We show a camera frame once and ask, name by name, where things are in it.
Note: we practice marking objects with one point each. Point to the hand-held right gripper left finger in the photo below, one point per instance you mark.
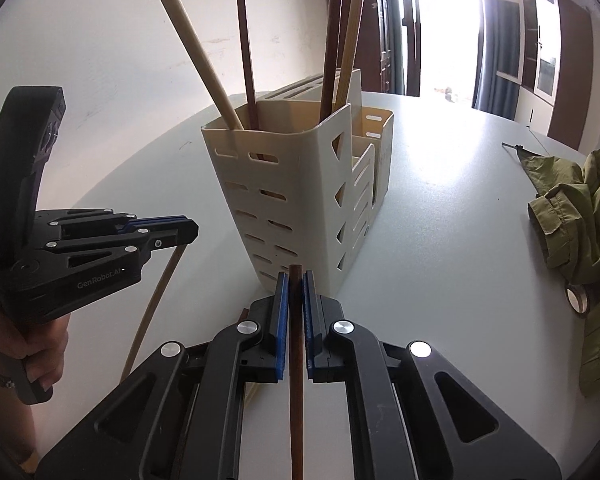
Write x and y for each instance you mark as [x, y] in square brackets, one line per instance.
[281, 325]

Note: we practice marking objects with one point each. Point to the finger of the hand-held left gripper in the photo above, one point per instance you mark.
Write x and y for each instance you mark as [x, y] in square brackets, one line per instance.
[175, 235]
[160, 219]

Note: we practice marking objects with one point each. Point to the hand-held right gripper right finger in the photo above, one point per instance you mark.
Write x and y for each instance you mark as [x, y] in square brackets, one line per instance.
[307, 325]

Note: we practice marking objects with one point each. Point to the light brown chopstick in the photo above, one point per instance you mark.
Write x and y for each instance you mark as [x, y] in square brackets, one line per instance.
[351, 35]
[152, 311]

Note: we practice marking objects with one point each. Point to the cream slotted utensil holder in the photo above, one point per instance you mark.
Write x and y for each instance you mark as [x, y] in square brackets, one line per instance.
[305, 180]

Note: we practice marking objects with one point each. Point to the thick light wooden chopstick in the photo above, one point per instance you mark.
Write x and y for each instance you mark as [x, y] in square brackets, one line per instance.
[195, 46]

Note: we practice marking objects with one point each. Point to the thin dark brown chopstick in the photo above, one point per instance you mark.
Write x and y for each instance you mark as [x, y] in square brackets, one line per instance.
[247, 60]

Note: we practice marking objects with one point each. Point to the person's left forearm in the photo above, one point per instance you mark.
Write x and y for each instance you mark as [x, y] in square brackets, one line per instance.
[5, 420]

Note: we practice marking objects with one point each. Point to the person's left hand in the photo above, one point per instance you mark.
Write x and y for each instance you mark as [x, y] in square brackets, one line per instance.
[50, 355]

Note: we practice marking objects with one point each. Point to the brown tape roll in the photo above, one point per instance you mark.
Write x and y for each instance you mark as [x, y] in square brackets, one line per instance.
[583, 306]

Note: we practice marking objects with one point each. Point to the dark brown wooden wardrobe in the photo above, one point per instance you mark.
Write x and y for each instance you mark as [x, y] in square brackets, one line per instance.
[392, 35]

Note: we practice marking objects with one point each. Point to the olive green jacket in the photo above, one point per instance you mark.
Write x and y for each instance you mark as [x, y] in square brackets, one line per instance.
[595, 220]

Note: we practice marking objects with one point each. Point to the dark grey curtain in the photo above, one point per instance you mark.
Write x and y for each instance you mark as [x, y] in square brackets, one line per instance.
[486, 75]

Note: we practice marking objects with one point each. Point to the glass balcony door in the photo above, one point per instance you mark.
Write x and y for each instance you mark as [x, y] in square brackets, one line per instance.
[450, 35]

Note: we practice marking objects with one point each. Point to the brown cabinet with glass doors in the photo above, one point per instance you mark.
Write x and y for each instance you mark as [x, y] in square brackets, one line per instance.
[575, 60]

